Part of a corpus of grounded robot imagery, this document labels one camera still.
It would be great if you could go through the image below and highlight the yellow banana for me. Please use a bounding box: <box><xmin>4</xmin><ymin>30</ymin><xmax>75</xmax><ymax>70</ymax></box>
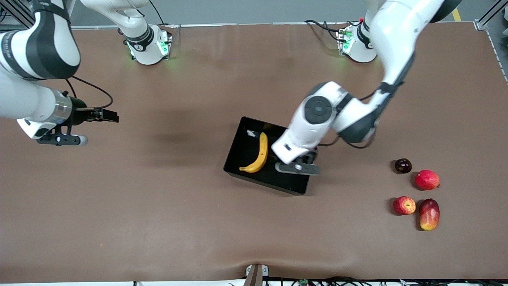
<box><xmin>239</xmin><ymin>132</ymin><xmax>269</xmax><ymax>174</ymax></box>

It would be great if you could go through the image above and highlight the black left arm base cable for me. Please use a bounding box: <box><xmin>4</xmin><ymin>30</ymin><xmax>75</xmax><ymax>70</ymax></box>
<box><xmin>304</xmin><ymin>19</ymin><xmax>364</xmax><ymax>42</ymax></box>

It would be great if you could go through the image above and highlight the round red peach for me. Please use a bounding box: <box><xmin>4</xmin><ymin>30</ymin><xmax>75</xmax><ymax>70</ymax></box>
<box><xmin>415</xmin><ymin>170</ymin><xmax>440</xmax><ymax>191</ymax></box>

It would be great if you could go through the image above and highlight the black arm base cable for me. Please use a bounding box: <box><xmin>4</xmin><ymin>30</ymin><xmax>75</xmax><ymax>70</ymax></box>
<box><xmin>304</xmin><ymin>19</ymin><xmax>364</xmax><ymax>42</ymax></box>
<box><xmin>149</xmin><ymin>0</ymin><xmax>176</xmax><ymax>29</ymax></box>

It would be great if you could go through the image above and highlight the black right arm base cable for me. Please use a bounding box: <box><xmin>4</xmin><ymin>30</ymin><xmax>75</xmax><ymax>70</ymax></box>
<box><xmin>149</xmin><ymin>0</ymin><xmax>176</xmax><ymax>29</ymax></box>

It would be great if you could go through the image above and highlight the aluminium frame with diagonal struts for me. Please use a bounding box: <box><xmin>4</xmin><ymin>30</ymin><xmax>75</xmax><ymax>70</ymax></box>
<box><xmin>0</xmin><ymin>0</ymin><xmax>36</xmax><ymax>29</ymax></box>

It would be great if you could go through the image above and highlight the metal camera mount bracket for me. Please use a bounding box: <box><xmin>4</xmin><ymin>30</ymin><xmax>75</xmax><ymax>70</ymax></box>
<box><xmin>245</xmin><ymin>263</ymin><xmax>269</xmax><ymax>286</ymax></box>

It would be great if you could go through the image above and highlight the red yellow mango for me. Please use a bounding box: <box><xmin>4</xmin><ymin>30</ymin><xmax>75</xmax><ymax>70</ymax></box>
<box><xmin>419</xmin><ymin>198</ymin><xmax>441</xmax><ymax>231</ymax></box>

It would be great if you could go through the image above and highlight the black plastic box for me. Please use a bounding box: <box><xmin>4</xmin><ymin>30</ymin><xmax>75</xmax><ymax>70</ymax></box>
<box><xmin>223</xmin><ymin>116</ymin><xmax>319</xmax><ymax>195</ymax></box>

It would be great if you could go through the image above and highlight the small red yellow apple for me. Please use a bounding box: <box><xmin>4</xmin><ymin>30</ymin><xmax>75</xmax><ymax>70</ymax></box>
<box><xmin>393</xmin><ymin>196</ymin><xmax>416</xmax><ymax>216</ymax></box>

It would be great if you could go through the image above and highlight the brown table cover mat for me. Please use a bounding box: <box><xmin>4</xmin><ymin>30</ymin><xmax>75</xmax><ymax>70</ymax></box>
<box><xmin>0</xmin><ymin>22</ymin><xmax>508</xmax><ymax>283</ymax></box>

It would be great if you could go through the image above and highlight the aluminium frame corner post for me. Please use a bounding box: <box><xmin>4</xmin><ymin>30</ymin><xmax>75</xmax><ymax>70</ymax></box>
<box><xmin>475</xmin><ymin>0</ymin><xmax>508</xmax><ymax>31</ymax></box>

